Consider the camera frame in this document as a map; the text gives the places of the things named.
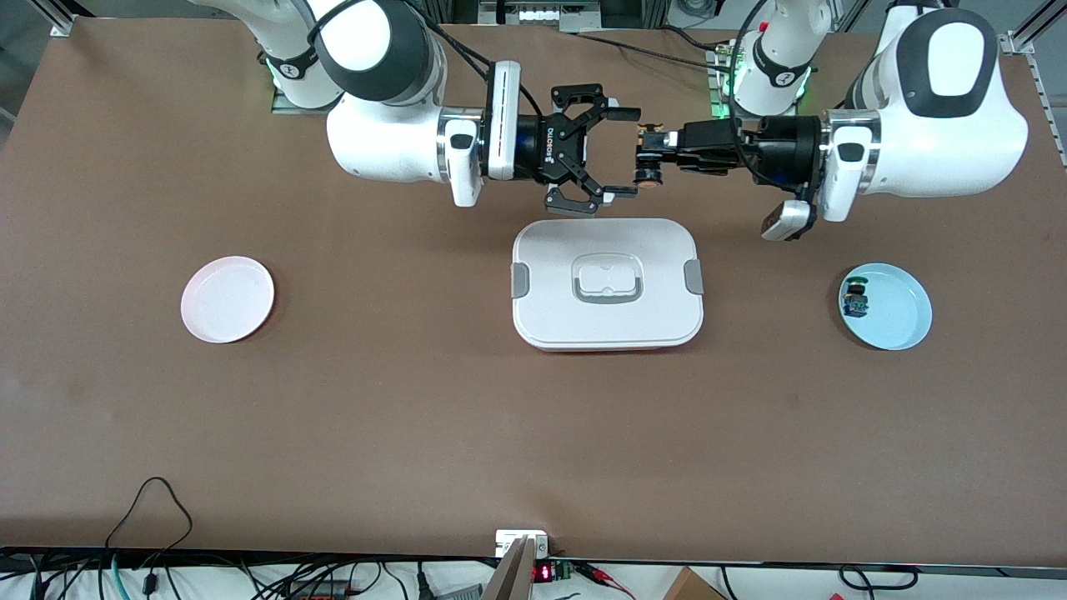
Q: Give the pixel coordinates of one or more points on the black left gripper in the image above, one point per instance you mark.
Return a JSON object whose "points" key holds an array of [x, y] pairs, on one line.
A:
{"points": [[713, 142]]}

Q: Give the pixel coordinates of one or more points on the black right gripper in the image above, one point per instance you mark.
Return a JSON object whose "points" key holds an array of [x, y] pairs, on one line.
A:
{"points": [[546, 151]]}

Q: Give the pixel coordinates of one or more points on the orange push button switch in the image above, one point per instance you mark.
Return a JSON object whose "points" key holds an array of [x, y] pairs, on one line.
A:
{"points": [[648, 177]]}

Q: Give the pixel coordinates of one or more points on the metal base plate right arm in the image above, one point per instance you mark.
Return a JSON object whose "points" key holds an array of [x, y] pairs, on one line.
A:
{"points": [[279, 107]]}

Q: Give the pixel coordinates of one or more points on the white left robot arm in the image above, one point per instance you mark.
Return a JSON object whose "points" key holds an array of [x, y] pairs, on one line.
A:
{"points": [[917, 142]]}

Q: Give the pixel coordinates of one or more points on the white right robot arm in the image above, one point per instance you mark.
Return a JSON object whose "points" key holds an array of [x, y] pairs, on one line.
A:
{"points": [[383, 150]]}

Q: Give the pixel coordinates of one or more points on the metal base plate left arm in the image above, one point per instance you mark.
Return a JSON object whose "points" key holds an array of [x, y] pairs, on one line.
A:
{"points": [[713, 113]]}

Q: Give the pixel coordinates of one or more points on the white lunch box grey clips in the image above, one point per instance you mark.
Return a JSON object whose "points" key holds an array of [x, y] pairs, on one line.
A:
{"points": [[608, 327]]}

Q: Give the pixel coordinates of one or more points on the small white socket box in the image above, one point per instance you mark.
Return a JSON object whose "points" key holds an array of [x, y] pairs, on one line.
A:
{"points": [[510, 540]]}

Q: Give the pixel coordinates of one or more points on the brown cardboard box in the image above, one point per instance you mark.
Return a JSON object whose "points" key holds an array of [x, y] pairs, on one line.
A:
{"points": [[692, 587]]}

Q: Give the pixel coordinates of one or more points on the light blue round plate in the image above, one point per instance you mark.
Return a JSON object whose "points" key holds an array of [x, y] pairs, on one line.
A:
{"points": [[899, 312]]}

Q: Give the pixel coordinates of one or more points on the pink round plate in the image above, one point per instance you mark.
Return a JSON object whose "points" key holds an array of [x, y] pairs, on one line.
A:
{"points": [[227, 300]]}

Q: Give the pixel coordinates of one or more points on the red clip test leads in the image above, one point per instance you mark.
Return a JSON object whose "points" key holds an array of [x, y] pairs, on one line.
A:
{"points": [[604, 575]]}

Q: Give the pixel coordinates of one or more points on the red digit display module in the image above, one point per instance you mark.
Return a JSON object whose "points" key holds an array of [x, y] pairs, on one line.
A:
{"points": [[542, 573]]}

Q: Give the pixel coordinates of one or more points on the grey slanted bar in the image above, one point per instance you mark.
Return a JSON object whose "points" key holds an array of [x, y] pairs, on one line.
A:
{"points": [[510, 579]]}

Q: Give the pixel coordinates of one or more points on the black power adapter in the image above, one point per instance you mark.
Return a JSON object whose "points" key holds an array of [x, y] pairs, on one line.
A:
{"points": [[321, 590]]}

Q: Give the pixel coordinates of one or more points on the short aluminium profile corner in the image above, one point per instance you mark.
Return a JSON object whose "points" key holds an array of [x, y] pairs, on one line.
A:
{"points": [[71, 17]]}

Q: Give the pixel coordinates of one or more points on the aluminium frame structure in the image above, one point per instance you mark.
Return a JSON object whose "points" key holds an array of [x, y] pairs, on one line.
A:
{"points": [[542, 12]]}

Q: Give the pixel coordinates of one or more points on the green push button switch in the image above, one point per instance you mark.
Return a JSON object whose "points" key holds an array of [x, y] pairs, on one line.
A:
{"points": [[854, 304]]}

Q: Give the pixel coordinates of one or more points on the perforated aluminium profile rail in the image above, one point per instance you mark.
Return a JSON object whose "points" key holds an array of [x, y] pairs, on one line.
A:
{"points": [[1021, 40]]}

